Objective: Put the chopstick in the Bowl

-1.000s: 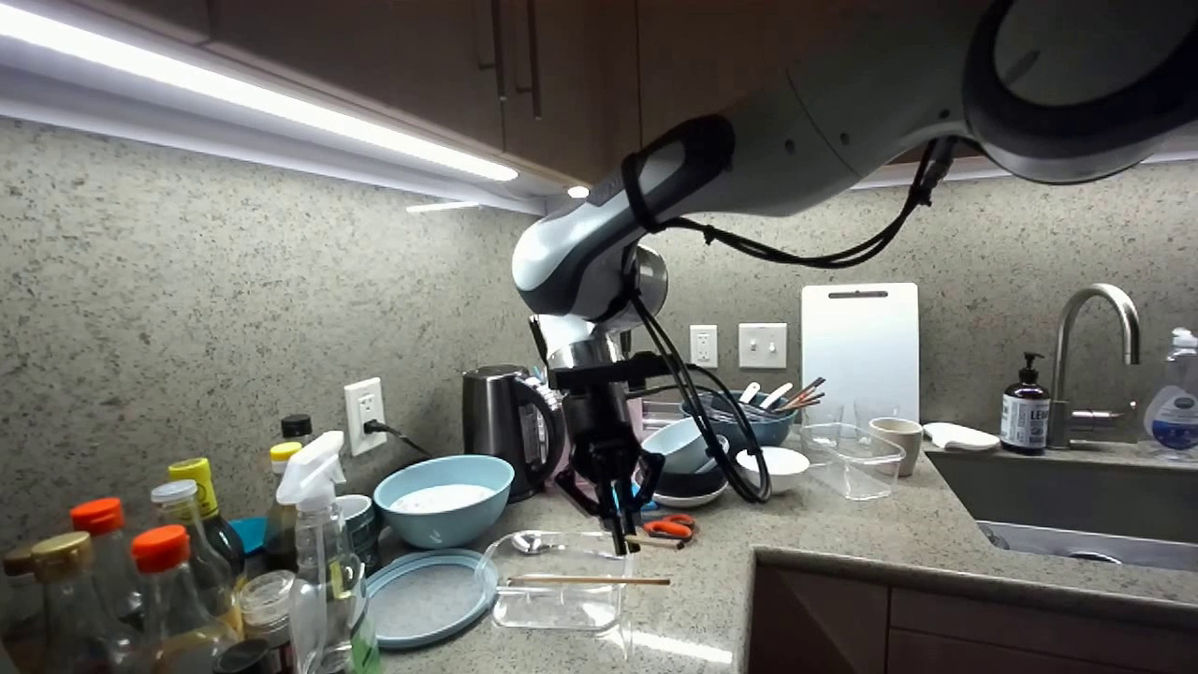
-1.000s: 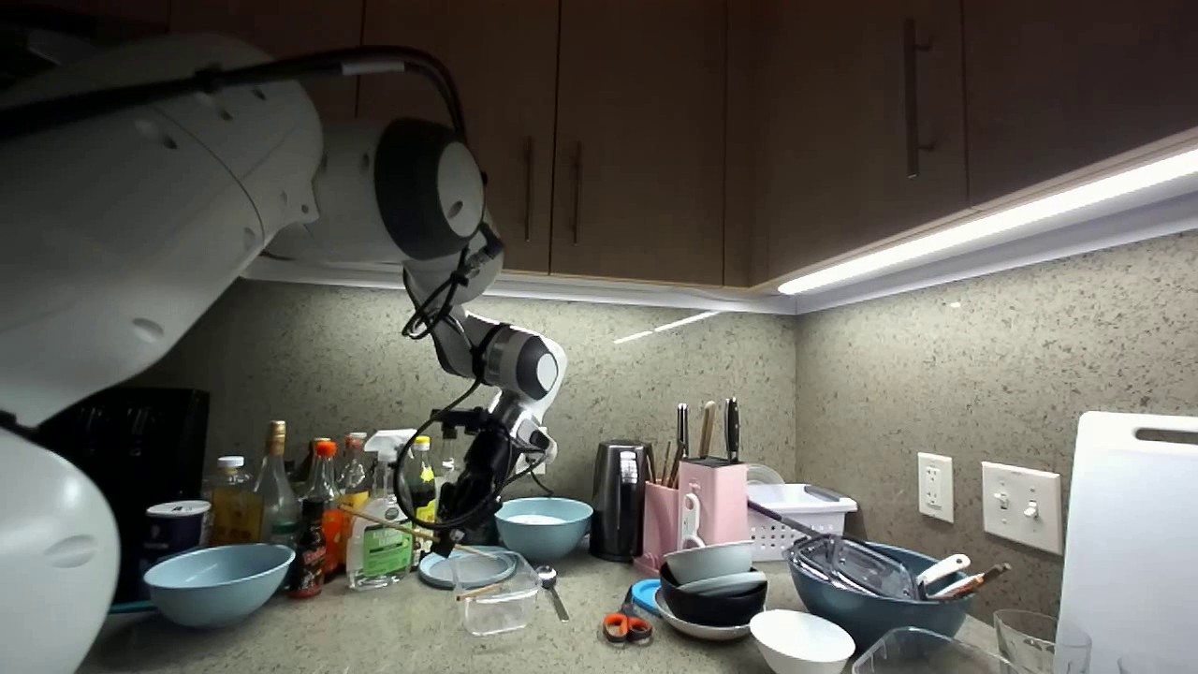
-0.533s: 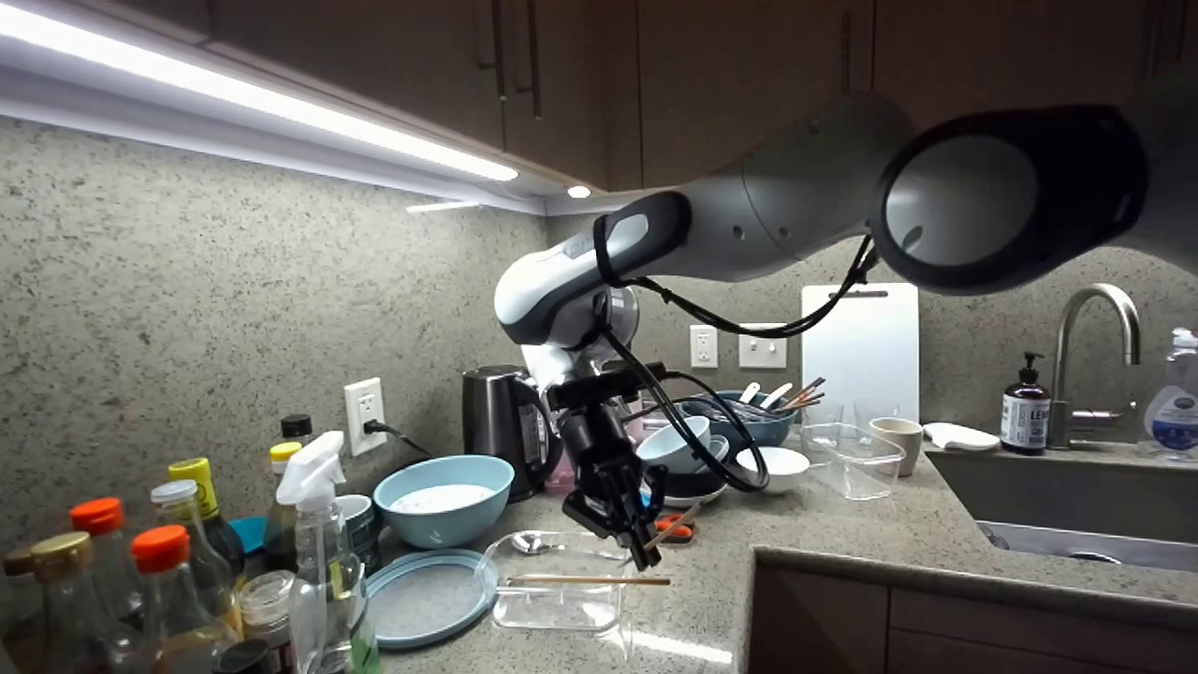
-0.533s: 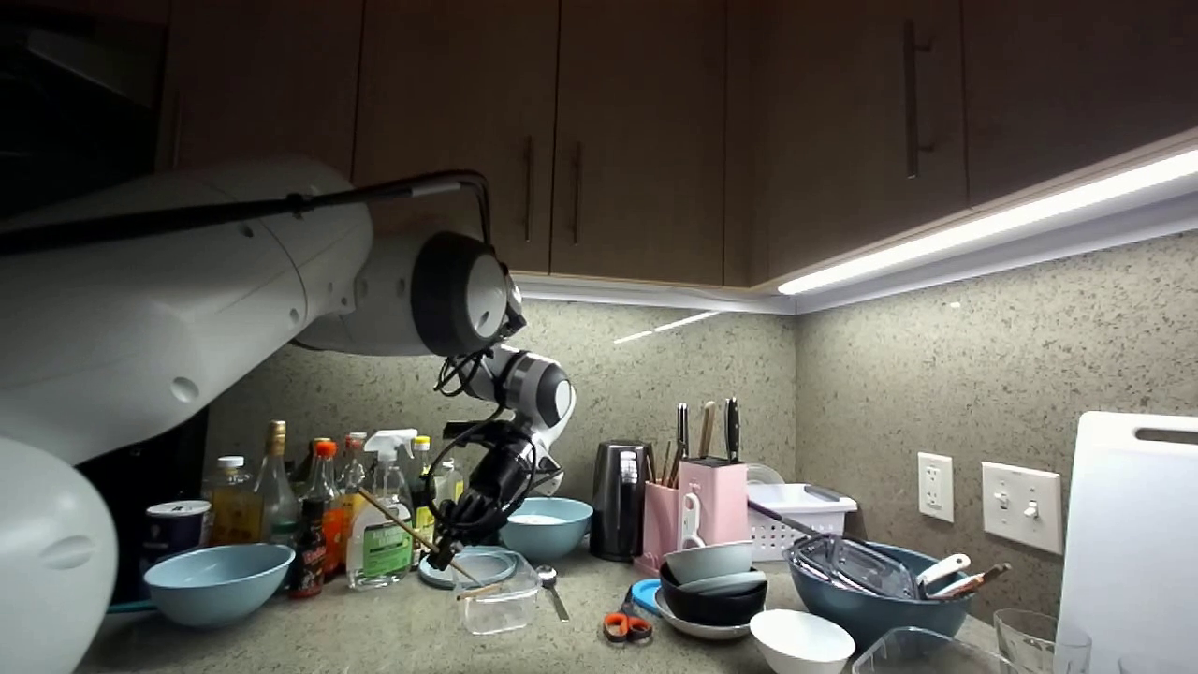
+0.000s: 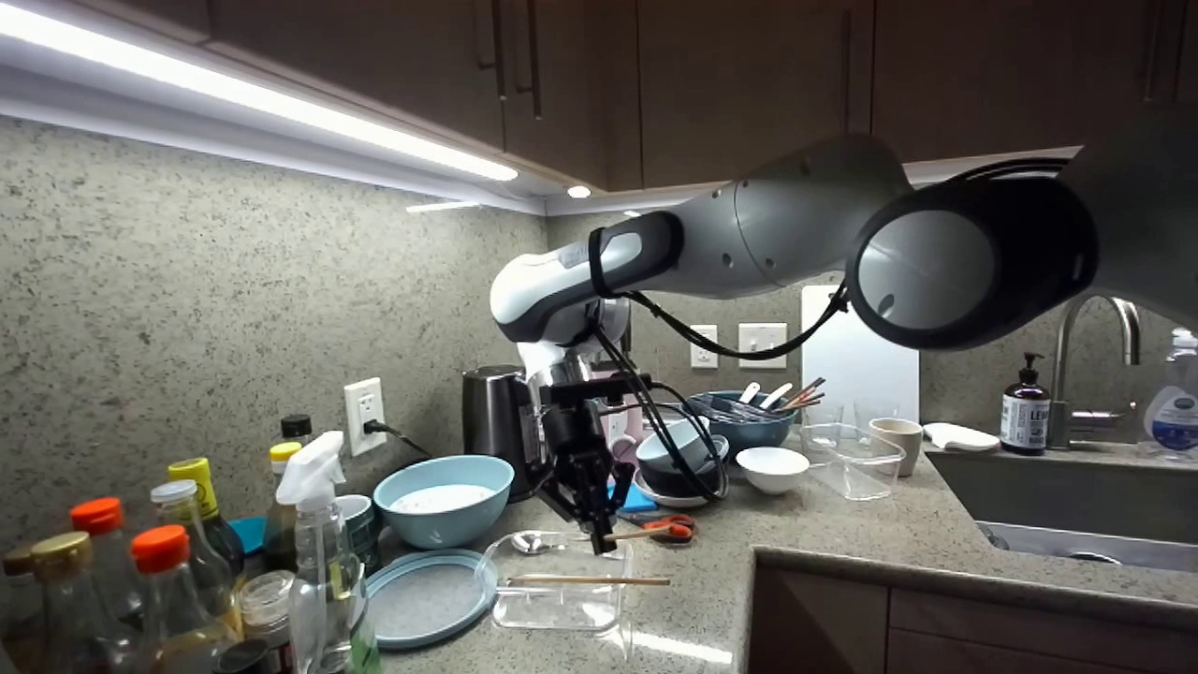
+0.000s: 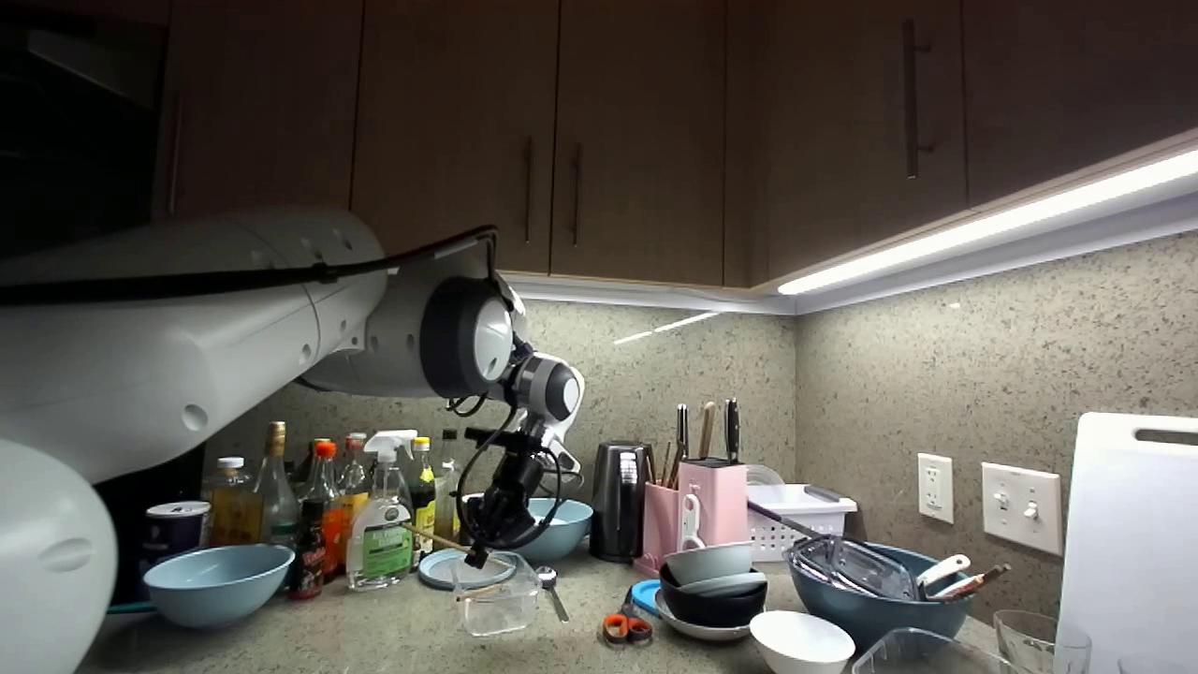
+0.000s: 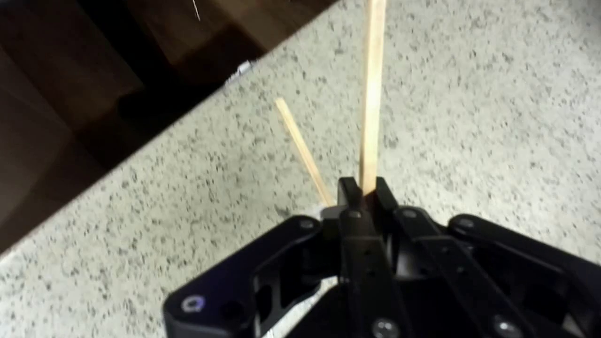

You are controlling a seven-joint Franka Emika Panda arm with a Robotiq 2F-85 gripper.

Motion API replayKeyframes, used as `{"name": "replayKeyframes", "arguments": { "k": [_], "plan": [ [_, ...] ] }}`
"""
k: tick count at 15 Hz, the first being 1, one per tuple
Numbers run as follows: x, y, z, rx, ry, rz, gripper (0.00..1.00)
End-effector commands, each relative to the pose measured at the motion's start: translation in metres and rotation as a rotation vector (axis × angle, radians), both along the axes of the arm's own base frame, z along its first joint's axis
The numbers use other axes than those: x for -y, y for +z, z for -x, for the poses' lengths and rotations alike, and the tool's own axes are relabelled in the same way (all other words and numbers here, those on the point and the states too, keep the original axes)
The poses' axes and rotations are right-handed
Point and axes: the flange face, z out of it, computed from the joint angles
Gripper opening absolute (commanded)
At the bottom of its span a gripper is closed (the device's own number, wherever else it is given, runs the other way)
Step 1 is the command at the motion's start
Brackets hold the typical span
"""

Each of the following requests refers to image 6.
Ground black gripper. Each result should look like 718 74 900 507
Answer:
462 438 553 572

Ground large light blue bowl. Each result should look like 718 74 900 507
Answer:
512 494 599 565

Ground light blue bowl with packets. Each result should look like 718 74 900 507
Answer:
140 537 300 633

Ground small white bowl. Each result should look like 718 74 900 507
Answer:
744 607 860 674

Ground dark blue bowl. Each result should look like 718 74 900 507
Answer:
782 536 974 656

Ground light blue plate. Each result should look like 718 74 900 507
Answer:
416 541 526 594

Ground clear rectangular glass container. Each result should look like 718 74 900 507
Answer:
450 552 548 645

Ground yellow cap dark bottle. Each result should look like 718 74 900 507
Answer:
406 429 445 552

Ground metal spoon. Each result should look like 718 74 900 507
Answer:
533 562 578 625

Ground white clear spray bottle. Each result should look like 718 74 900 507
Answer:
345 425 421 594

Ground black electric kettle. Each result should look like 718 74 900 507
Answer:
587 438 656 565

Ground pink utensil holder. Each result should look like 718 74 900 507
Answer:
636 479 689 581

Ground white plate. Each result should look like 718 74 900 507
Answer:
644 607 757 647

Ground gold cap bottle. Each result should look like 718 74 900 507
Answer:
256 416 304 547

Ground pink knife block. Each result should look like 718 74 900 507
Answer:
673 456 757 552

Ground clear white cap bottle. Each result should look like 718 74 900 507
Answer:
200 453 265 550

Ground under cabinet light strip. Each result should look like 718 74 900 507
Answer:
500 268 788 316
775 126 1198 310

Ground white plastic basket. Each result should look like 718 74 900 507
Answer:
744 459 864 565

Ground dark jar with pale lid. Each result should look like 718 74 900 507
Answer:
134 497 216 582

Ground metal whisk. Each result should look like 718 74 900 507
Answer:
744 497 926 607

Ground clear plastic container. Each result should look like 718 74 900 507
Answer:
849 621 994 674

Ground white cutting board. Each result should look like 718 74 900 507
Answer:
1057 408 1198 674

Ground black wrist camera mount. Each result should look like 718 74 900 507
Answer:
465 421 583 482

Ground orange handled scissors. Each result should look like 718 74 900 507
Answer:
599 607 658 650

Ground brown upper wall cabinets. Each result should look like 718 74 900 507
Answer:
154 0 1198 292

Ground narrow white wall switch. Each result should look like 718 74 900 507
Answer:
914 448 960 526

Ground white handled utensil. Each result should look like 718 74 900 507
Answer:
914 550 979 594

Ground brown handled utensil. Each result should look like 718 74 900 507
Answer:
931 562 1014 607

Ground wide white wall switch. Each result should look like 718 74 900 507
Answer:
979 456 1066 562

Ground dark cabinet handle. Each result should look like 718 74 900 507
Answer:
900 12 941 178

